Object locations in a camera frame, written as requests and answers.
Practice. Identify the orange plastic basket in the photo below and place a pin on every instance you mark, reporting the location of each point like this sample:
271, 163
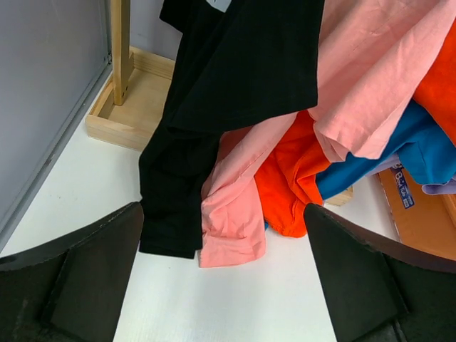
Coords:
425, 222

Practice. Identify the blue t shirt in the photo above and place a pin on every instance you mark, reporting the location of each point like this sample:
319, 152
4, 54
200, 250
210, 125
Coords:
392, 153

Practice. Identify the pink t shirt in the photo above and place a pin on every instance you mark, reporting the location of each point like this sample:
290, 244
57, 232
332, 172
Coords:
372, 56

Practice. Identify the orange t shirt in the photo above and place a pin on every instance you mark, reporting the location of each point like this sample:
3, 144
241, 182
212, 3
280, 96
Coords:
288, 171

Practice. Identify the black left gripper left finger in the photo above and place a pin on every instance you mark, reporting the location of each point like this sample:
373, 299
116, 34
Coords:
71, 288

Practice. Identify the black t shirt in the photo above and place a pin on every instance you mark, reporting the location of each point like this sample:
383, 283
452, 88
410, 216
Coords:
238, 63

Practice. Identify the lavender t shirt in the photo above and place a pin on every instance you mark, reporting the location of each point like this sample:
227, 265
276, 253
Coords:
447, 188

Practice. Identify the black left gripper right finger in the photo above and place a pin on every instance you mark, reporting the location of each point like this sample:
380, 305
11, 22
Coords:
377, 289

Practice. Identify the wooden clothes rack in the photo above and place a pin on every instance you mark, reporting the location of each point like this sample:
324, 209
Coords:
131, 105

